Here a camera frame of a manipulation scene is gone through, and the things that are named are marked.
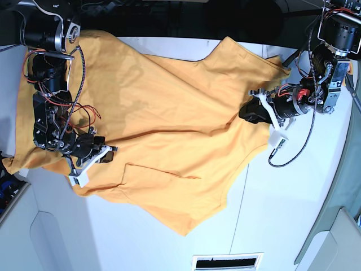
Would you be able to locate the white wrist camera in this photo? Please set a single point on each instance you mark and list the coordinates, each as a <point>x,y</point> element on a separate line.
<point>279,137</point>
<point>78,175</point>

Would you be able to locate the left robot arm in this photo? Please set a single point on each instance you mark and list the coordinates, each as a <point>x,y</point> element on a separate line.
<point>333,35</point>

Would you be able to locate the blue black clutter bin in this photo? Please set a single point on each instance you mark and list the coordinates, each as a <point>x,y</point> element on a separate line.
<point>10,187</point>

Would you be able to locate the white slotted vent plate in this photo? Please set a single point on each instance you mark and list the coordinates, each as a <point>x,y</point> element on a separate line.
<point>243,261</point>

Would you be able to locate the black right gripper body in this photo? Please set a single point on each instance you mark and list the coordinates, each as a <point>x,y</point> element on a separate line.
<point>84,149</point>

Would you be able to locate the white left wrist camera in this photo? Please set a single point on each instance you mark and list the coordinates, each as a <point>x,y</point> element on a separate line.
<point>279,137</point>

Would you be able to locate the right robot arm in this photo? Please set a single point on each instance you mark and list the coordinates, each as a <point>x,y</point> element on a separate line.
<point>50,29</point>

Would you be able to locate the orange handled scissors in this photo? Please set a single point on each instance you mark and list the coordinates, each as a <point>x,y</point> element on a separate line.
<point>349,83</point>

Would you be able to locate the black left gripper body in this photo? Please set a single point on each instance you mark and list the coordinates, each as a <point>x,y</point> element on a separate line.
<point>290,103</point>

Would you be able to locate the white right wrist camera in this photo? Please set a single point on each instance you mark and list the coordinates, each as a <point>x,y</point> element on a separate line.
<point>78,175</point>

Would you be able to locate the orange yellow t-shirt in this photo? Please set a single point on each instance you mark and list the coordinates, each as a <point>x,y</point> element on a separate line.
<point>181,143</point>

